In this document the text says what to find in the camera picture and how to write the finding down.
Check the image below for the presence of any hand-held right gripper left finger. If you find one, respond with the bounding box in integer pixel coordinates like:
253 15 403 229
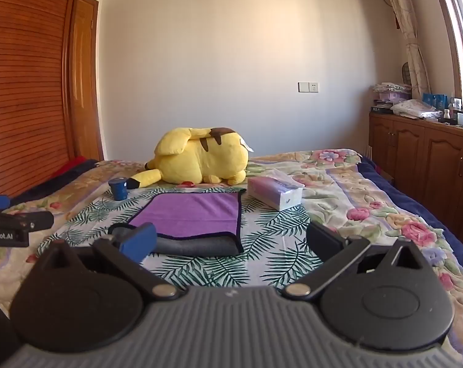
36 221 183 300

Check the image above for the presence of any white and purple tissue pack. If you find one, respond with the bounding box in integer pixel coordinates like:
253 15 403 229
247 169 305 212

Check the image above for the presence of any wooden door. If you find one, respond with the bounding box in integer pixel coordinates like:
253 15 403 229
68 0 105 162

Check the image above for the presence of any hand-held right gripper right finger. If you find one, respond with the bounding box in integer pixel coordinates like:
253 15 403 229
280 220 433 300

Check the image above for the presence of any small blue cylinder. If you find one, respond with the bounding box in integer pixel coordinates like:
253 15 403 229
109 178 129 201

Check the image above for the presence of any blue box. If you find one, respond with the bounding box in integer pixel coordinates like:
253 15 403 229
422 92 449 113

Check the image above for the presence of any floral bedspread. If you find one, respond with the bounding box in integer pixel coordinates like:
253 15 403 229
0 149 463 357

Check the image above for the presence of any wooden window frame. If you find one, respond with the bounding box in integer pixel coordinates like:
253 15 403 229
430 0 463 102

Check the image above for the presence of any slatted wooden wardrobe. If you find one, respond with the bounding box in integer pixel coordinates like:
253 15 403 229
0 0 83 197

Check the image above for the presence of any yellow plush toy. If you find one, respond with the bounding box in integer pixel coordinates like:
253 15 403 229
144 126 254 190

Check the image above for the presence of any dark red and navy blanket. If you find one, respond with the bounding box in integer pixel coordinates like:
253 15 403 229
7 156 100 205

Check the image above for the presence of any navy blue blanket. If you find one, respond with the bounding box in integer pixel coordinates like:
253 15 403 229
357 156 463 267

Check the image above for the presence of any patterned beige curtain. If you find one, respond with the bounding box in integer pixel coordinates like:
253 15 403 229
380 0 431 101

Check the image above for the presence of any stack of folded linens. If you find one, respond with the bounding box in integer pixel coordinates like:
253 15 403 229
372 82 413 103

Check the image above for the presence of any wooden cabinet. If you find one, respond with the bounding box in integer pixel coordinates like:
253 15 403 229
368 110 463 224

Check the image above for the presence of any leaf print cloth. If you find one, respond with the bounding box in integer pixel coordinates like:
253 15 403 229
37 185 334 289

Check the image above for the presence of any purple and grey towel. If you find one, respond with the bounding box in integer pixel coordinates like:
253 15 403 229
108 191 245 257

